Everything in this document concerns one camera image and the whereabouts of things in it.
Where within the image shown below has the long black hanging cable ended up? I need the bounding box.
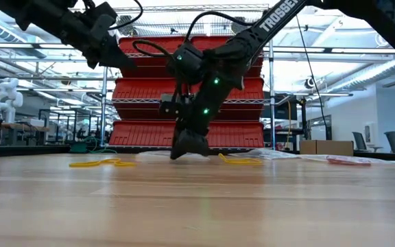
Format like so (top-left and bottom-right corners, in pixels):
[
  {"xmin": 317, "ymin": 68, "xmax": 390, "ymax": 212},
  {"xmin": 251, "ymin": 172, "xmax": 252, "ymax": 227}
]
[{"xmin": 295, "ymin": 15, "xmax": 332, "ymax": 141}]

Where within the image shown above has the grey round fan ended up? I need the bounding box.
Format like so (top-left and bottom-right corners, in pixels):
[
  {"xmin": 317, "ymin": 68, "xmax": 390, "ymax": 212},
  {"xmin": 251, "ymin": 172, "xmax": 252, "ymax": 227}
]
[{"xmin": 230, "ymin": 16, "xmax": 250, "ymax": 35}]

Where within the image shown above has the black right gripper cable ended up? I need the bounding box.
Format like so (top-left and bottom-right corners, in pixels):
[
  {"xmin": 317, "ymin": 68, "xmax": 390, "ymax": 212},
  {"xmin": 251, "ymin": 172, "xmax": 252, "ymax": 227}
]
[{"xmin": 132, "ymin": 10, "xmax": 255, "ymax": 61}]

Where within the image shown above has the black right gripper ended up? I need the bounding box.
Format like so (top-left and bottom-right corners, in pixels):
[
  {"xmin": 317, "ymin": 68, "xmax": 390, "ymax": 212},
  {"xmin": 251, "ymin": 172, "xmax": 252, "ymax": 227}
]
[{"xmin": 170, "ymin": 116, "xmax": 212, "ymax": 161}]

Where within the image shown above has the brown cardboard box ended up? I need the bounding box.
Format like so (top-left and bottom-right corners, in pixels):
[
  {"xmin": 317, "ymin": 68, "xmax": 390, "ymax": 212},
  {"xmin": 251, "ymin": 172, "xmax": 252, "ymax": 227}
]
[{"xmin": 299, "ymin": 139, "xmax": 355, "ymax": 160}]

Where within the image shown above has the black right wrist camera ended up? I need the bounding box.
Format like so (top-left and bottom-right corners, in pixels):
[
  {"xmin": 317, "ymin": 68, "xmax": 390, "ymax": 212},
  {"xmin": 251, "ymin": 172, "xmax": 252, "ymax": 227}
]
[{"xmin": 158, "ymin": 93, "xmax": 185, "ymax": 118}]

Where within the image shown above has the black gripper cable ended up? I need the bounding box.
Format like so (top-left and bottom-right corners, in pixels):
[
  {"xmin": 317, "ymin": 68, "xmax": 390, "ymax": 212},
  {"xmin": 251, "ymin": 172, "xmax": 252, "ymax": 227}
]
[
  {"xmin": 107, "ymin": 0, "xmax": 144, "ymax": 32},
  {"xmin": 132, "ymin": 10, "xmax": 255, "ymax": 61}
]

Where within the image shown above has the yellow hanging cable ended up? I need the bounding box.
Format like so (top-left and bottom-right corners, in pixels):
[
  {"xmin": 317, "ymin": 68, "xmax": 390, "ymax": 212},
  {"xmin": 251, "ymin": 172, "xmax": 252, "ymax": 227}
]
[{"xmin": 286, "ymin": 99, "xmax": 293, "ymax": 139}]

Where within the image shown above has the chrome wire shelf rack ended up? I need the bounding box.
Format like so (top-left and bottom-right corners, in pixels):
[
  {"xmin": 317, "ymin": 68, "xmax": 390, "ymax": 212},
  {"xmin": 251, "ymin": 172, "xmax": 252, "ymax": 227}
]
[{"xmin": 99, "ymin": 3, "xmax": 277, "ymax": 150}]

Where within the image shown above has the black spool green cable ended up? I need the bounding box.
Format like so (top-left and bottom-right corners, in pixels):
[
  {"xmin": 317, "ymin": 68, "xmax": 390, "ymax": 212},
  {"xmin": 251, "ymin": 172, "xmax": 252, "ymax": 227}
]
[{"xmin": 69, "ymin": 136, "xmax": 118, "ymax": 154}]

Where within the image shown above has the yellow rubber band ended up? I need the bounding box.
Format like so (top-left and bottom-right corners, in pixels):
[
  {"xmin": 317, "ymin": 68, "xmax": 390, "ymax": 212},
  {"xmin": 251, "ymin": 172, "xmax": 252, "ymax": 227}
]
[
  {"xmin": 217, "ymin": 152, "xmax": 264, "ymax": 166},
  {"xmin": 68, "ymin": 157, "xmax": 137, "ymax": 169}
]

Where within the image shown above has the black equipment stand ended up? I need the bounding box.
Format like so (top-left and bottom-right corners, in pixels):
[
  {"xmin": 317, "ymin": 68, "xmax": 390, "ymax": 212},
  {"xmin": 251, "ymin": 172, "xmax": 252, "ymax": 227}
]
[{"xmin": 261, "ymin": 97, "xmax": 309, "ymax": 142}]

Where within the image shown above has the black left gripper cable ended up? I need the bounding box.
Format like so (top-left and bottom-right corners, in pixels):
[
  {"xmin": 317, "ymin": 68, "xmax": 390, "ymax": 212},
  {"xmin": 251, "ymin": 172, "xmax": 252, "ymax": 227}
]
[{"xmin": 107, "ymin": 0, "xmax": 144, "ymax": 32}]

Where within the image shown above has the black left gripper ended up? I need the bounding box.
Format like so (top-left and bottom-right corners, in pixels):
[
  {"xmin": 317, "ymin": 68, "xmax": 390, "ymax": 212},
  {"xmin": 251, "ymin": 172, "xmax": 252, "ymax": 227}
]
[{"xmin": 80, "ymin": 1, "xmax": 136, "ymax": 69}]

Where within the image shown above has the wooden workbench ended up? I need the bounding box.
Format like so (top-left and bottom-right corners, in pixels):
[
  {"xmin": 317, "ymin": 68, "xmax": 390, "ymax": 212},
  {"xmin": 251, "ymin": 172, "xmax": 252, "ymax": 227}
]
[{"xmin": 0, "ymin": 119, "xmax": 51, "ymax": 147}]

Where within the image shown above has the red plastic storage bin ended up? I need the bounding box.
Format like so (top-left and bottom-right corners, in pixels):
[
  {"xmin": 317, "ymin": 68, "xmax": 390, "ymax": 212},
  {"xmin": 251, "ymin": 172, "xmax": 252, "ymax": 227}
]
[
  {"xmin": 111, "ymin": 77, "xmax": 189, "ymax": 121},
  {"xmin": 117, "ymin": 36, "xmax": 191, "ymax": 79},
  {"xmin": 108, "ymin": 119, "xmax": 188, "ymax": 148},
  {"xmin": 189, "ymin": 35, "xmax": 265, "ymax": 79},
  {"xmin": 189, "ymin": 77, "xmax": 265, "ymax": 121},
  {"xmin": 187, "ymin": 120, "xmax": 265, "ymax": 148}
]

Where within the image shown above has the red rubber bands bunch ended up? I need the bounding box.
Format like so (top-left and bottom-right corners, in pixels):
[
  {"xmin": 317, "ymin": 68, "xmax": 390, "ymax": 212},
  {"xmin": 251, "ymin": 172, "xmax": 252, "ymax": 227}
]
[{"xmin": 326, "ymin": 155, "xmax": 372, "ymax": 167}]

